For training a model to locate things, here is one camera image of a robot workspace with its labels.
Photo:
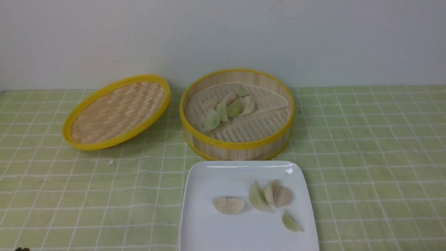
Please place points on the cream white dumpling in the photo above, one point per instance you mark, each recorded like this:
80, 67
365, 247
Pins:
270, 190

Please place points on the small green dumpling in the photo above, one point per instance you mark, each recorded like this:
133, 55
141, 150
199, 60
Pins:
289, 222

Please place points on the green dumpling on plate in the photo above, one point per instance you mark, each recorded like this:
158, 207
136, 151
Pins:
257, 199

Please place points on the white square plate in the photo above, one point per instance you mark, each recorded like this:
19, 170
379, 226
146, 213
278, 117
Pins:
203, 228

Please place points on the pink dumpling on plate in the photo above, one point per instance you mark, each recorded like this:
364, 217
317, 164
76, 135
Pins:
282, 197

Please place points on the green dumpling front left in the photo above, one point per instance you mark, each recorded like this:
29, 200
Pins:
212, 120

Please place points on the green dumpling centre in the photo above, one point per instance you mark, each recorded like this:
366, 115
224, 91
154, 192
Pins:
221, 110

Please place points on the green dumpling middle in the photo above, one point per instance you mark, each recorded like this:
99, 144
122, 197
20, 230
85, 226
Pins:
235, 108

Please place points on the yellow-rimmed bamboo steamer basket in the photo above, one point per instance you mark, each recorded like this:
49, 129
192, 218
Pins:
212, 149

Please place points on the pinkish dumpling at back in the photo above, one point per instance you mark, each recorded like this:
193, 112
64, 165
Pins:
229, 98

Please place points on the green dumpling at back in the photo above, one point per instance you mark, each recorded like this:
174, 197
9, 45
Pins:
240, 92

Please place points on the white steamer liner paper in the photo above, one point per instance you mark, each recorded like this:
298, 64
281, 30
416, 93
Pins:
272, 111

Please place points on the yellow-rimmed bamboo steamer lid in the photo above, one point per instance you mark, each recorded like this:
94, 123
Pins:
117, 112

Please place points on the green checkered tablecloth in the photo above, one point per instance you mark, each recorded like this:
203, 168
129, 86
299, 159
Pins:
373, 159

